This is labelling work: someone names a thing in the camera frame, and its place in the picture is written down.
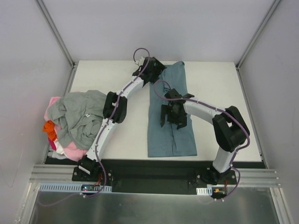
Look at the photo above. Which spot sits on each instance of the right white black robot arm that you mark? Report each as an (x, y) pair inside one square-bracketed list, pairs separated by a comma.
[(230, 129)]

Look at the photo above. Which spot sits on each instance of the left aluminium frame post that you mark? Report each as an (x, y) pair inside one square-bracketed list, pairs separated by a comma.
[(53, 28)]

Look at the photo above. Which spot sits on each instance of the aluminium frame post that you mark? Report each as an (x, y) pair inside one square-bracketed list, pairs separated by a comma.
[(262, 25), (53, 28)]

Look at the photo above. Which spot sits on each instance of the white t shirt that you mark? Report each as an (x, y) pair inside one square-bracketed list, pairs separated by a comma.
[(57, 151)]

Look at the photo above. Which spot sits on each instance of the slotted cable duct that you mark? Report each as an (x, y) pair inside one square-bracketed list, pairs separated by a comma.
[(208, 191), (71, 188)]

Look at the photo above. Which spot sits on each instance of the right aluminium frame post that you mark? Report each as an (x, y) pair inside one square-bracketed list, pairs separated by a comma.
[(262, 25)]

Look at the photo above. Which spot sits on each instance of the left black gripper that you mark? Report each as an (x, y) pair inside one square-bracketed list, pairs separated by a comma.
[(157, 69)]

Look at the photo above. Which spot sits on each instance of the blue-grey t shirt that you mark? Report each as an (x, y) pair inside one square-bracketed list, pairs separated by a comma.
[(167, 140)]

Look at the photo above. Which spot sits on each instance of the left slotted cable duct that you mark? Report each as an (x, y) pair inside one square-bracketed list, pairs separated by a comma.
[(71, 188)]

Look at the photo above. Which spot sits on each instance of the grey t shirt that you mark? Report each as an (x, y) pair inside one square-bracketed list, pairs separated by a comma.
[(80, 115)]

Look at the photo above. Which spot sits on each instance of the orange t shirt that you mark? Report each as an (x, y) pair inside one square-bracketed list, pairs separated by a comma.
[(49, 128)]

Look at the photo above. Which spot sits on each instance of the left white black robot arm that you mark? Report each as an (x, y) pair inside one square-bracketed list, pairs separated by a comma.
[(114, 113)]

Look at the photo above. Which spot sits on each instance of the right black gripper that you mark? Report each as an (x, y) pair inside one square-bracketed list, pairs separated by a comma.
[(172, 116)]

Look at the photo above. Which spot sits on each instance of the right slotted cable duct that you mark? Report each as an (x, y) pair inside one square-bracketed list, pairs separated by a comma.
[(208, 191)]

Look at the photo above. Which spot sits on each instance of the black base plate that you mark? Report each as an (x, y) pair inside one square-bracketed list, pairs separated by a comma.
[(140, 176)]

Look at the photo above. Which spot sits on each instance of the pink t shirt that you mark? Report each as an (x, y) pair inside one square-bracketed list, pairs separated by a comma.
[(71, 151)]

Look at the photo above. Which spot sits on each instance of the aluminium front rail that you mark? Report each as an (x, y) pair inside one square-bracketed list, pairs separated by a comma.
[(257, 178)]

